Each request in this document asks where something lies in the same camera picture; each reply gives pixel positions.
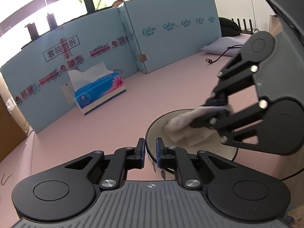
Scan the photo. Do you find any light blue cardboard panel right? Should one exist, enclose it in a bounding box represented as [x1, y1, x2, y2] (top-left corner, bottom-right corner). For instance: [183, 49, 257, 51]
[119, 0, 222, 74]

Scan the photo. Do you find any light blue cardboard panel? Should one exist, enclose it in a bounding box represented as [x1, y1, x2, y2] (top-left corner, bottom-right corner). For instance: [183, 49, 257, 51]
[1, 8, 138, 133]
[119, 0, 222, 74]

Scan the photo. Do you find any white ceramic bowl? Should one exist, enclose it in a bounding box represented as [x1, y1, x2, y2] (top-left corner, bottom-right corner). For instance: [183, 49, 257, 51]
[145, 109, 238, 180]

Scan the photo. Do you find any light blue cardboard panel left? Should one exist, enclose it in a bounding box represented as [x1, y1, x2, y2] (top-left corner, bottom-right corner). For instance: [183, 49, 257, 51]
[1, 8, 138, 133]

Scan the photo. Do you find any blue tissue box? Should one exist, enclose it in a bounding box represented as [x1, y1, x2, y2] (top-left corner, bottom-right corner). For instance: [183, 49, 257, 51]
[68, 62, 126, 115]

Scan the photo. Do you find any white wire clothes hanger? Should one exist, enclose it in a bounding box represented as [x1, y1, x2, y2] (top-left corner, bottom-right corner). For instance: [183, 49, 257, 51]
[1, 173, 13, 186]

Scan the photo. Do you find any white cleaning cloth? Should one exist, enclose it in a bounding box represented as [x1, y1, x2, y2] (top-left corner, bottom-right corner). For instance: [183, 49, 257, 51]
[164, 104, 233, 147]

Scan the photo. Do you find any black jacket bundle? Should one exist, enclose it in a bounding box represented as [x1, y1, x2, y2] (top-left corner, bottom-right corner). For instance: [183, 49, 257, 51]
[219, 17, 241, 37]

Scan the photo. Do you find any brown cardboard box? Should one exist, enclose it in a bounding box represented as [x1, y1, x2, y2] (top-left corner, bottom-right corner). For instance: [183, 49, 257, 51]
[0, 76, 28, 161]

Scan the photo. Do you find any black usb cable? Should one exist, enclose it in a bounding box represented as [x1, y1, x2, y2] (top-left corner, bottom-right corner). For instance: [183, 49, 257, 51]
[205, 28, 262, 65]

